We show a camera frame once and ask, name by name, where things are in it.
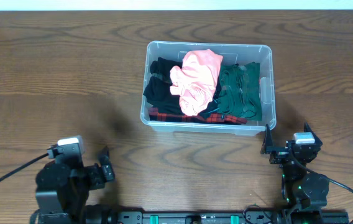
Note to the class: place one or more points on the black garment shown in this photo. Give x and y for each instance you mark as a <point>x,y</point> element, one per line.
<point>157,92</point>

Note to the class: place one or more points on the red plaid flannel shirt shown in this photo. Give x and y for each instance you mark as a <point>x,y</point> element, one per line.
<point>213,118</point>

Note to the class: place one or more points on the pink garment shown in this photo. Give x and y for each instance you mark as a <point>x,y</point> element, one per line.
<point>195,82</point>

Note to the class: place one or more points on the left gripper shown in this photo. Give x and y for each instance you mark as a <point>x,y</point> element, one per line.
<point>96,181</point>

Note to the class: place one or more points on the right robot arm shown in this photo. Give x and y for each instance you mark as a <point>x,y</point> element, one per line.
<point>304,191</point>

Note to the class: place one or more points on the dark green garment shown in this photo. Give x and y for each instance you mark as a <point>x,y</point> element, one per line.
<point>240,91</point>

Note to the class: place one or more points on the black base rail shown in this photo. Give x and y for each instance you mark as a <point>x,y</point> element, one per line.
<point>192,217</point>

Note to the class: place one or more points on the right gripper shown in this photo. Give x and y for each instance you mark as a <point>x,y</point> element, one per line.
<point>268,149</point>

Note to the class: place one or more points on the clear plastic storage bin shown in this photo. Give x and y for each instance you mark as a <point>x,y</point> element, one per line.
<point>240,54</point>

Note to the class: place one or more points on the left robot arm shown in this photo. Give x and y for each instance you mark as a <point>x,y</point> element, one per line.
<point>63,187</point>

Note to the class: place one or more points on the dark navy taped garment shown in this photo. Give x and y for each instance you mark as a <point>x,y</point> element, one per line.
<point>212,106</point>

